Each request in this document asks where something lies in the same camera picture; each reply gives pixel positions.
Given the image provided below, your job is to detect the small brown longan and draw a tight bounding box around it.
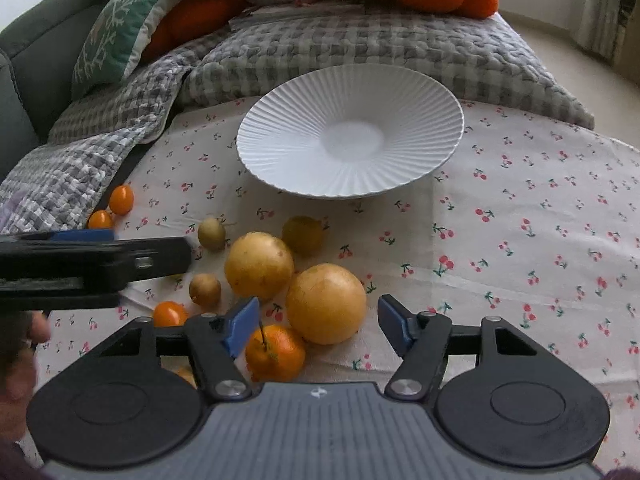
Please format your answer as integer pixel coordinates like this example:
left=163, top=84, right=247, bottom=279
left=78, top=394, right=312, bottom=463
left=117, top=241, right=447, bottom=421
left=189, top=273, right=221, bottom=311

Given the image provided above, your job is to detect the small orange kumquat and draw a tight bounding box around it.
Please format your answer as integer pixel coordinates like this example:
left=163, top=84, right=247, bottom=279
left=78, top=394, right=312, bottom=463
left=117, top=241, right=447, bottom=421
left=108, top=184, right=134, bottom=216
left=87, top=209, right=114, bottom=229
left=152, top=301, right=189, bottom=327

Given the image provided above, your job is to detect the orange tangerine with stem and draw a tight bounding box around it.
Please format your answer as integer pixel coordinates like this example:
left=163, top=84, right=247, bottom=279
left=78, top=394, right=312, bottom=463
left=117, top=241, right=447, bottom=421
left=244, top=325, right=306, bottom=382

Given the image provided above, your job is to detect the large yellow round fruit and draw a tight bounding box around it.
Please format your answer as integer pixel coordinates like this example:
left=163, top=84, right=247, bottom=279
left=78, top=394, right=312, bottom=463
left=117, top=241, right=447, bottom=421
left=285, top=263, right=367, bottom=346

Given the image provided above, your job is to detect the small brown longan fruit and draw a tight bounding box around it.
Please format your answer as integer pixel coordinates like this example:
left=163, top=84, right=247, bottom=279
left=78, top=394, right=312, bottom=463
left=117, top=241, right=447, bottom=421
left=198, top=217, right=227, bottom=252

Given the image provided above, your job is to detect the green-yellow small fruit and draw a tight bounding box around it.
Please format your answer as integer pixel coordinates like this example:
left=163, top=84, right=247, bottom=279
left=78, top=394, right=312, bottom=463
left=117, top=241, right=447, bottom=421
left=281, top=216, right=324, bottom=257

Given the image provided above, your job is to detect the person's left hand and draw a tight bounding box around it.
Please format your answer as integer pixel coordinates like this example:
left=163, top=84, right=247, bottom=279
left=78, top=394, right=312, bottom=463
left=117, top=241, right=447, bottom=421
left=1, top=311, right=51, bottom=441

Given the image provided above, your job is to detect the cherry print cloth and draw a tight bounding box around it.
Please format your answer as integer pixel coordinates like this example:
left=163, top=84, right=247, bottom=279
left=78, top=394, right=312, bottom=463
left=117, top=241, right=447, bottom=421
left=19, top=95, right=640, bottom=476

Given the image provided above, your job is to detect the green white patterned pillow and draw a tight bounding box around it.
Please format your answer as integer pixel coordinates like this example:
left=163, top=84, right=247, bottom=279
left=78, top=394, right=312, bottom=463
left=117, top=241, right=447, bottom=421
left=72, top=0, right=160, bottom=100

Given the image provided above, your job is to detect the dark green sofa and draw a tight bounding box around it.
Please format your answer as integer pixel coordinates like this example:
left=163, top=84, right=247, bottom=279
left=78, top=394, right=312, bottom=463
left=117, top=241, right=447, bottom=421
left=0, top=0, right=110, bottom=177

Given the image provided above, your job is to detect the white ribbed plate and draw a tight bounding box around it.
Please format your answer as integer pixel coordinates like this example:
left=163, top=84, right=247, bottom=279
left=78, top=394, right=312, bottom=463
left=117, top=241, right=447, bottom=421
left=236, top=64, right=464, bottom=200

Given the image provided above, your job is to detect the orange red cushion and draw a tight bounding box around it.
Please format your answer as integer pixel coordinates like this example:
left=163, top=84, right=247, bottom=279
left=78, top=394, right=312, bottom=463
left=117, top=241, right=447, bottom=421
left=141, top=0, right=246, bottom=65

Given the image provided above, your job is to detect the grey checkered quilt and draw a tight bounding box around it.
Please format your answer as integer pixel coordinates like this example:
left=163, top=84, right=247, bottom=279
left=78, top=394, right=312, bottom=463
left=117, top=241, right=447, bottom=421
left=1, top=6, right=594, bottom=234

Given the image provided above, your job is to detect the wooden shelf unit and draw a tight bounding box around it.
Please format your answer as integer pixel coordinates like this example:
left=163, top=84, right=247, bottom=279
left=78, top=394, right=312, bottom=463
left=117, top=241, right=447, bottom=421
left=612, top=0, right=639, bottom=84

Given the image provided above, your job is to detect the white curtain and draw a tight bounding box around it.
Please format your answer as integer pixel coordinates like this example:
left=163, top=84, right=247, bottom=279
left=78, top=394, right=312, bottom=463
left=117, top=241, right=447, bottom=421
left=570, top=0, right=620, bottom=61

